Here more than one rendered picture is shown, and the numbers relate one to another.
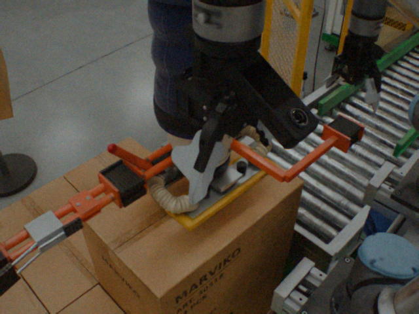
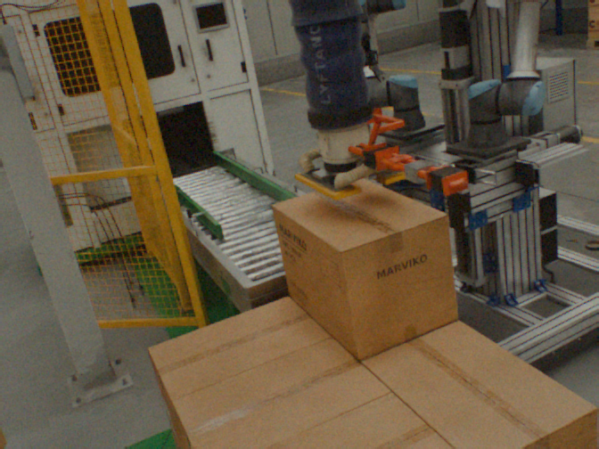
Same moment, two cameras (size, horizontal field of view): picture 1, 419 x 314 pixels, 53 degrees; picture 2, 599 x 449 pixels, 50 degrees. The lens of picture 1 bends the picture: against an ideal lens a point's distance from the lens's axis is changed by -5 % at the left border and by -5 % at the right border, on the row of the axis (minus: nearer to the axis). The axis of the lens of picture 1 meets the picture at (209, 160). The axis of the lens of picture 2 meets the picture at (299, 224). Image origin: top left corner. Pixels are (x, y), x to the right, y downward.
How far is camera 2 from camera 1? 2.11 m
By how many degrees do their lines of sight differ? 59
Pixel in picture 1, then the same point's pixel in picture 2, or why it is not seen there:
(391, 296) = (515, 72)
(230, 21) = not seen: outside the picture
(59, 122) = not seen: outside the picture
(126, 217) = (361, 230)
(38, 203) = (210, 418)
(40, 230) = (424, 164)
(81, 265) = (332, 374)
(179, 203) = not seen: hidden behind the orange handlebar
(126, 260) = (408, 226)
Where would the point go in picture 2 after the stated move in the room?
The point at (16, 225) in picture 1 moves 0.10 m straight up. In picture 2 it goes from (237, 436) to (230, 408)
